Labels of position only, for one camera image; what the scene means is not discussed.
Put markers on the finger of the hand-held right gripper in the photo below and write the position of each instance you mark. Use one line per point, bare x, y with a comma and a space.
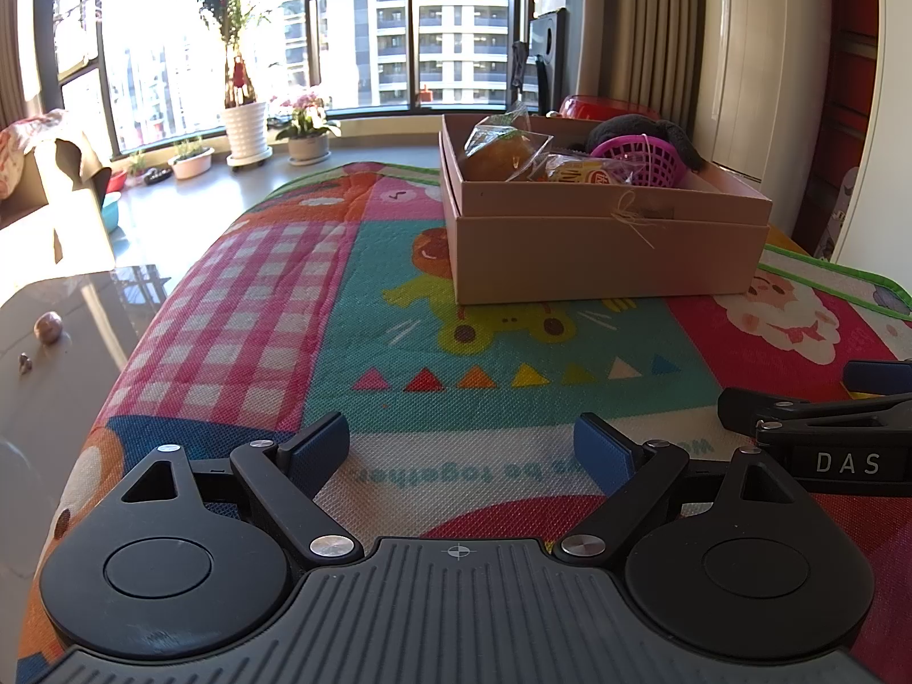
748, 406
876, 374

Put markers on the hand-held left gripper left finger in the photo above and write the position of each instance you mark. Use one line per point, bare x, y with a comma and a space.
320, 449

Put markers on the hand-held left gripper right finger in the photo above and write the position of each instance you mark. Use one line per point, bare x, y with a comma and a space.
602, 449

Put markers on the pink cardboard box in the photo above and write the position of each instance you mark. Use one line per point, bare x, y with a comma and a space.
605, 256

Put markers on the pink plastic basket scoop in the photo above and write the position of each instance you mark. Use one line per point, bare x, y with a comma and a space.
641, 160

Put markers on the packaged bread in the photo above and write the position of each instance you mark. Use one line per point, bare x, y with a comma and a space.
577, 172

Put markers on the black plush toy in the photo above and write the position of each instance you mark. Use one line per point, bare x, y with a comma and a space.
677, 135

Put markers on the round packaged bread bun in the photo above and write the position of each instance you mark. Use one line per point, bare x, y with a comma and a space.
499, 157

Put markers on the white printed board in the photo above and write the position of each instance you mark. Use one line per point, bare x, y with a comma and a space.
844, 214

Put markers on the colourful printed play mat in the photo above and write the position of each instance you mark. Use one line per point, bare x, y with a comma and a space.
249, 299

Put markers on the white cabinet panel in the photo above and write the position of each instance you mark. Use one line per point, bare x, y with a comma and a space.
890, 157

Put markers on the red shelving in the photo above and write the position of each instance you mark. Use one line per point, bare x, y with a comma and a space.
851, 85

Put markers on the small round stone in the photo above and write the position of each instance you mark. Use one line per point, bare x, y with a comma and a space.
48, 328

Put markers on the pink flowering potted plant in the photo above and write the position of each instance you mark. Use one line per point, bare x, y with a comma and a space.
308, 149

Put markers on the white standing air conditioner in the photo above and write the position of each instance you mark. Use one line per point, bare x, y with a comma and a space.
769, 85

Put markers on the tiny dark stone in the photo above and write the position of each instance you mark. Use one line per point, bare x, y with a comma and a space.
25, 363

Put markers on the white rectangular planter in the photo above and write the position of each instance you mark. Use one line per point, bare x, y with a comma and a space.
191, 164

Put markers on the blue basin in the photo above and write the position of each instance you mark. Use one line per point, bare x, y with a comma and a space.
112, 212

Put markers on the small dark pot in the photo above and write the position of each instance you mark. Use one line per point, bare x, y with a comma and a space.
157, 177

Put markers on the tall plant in white pot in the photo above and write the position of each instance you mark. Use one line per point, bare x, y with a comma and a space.
246, 132

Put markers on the small red pot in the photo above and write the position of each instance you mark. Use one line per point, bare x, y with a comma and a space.
116, 182

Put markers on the red bin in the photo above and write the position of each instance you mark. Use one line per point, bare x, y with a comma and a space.
591, 107

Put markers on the brown cardboard box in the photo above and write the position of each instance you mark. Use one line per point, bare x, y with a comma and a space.
82, 178

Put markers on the black appliance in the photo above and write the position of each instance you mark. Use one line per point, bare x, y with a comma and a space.
548, 64

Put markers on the beige pleated curtain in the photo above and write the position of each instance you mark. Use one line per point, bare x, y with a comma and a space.
641, 28

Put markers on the pink cloth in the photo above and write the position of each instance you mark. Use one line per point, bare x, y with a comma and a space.
28, 149

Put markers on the grey window curtain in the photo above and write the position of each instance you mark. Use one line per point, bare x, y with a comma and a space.
18, 28

